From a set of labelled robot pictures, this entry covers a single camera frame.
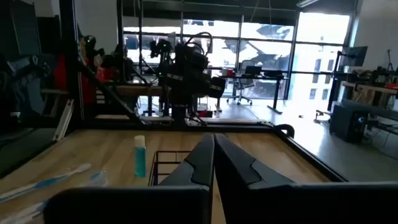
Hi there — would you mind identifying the white leaning panel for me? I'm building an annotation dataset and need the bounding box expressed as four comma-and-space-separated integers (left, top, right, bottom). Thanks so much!
52, 99, 75, 142

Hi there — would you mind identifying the grey office chair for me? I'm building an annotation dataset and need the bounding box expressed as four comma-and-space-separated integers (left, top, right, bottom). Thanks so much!
226, 60, 256, 106

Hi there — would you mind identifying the black computer tower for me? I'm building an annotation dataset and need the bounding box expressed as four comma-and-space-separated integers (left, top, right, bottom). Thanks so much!
328, 104, 370, 144

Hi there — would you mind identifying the black desk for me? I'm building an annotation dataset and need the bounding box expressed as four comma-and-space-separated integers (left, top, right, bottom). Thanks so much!
217, 70, 290, 115

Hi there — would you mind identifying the black wire caddy basket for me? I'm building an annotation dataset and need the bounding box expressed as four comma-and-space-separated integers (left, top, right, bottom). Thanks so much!
148, 150, 193, 187

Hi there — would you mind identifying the blue toothbrush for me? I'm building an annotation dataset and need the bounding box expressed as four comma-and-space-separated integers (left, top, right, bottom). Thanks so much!
0, 162, 93, 203

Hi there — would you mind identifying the green toothbrush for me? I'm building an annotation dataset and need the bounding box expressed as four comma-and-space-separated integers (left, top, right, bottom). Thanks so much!
89, 170, 109, 188

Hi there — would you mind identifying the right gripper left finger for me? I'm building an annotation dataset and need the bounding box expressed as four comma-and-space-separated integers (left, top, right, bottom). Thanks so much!
43, 133, 216, 224

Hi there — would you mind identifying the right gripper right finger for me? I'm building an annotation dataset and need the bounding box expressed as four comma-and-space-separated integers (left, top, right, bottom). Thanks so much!
215, 133, 398, 224

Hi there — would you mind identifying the black laptop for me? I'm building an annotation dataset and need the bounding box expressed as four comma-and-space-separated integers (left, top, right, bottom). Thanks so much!
244, 65, 262, 76

